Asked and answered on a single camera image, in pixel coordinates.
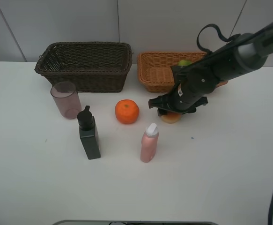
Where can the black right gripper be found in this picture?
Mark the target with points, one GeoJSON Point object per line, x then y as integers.
{"type": "Point", "coordinates": [191, 86]}

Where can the brown bread bun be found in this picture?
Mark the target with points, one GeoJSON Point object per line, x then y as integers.
{"type": "Point", "coordinates": [171, 117]}

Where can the pink bottle white cap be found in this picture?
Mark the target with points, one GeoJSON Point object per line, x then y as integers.
{"type": "Point", "coordinates": [149, 143]}

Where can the orange tangerine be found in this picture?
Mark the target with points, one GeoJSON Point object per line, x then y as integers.
{"type": "Point", "coordinates": [127, 111]}

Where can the green lime fruit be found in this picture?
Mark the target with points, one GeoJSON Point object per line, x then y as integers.
{"type": "Point", "coordinates": [183, 63]}

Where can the translucent pink cup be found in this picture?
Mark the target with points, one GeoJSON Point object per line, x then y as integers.
{"type": "Point", "coordinates": [66, 98]}

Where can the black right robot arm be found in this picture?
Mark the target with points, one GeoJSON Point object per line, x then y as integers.
{"type": "Point", "coordinates": [242, 54]}

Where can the orange wicker basket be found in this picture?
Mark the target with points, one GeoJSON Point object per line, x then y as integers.
{"type": "Point", "coordinates": [154, 68]}

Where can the black pump bottle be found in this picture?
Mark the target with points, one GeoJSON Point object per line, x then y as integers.
{"type": "Point", "coordinates": [88, 133]}

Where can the dark brown wicker basket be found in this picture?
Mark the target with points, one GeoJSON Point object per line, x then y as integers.
{"type": "Point", "coordinates": [96, 67]}

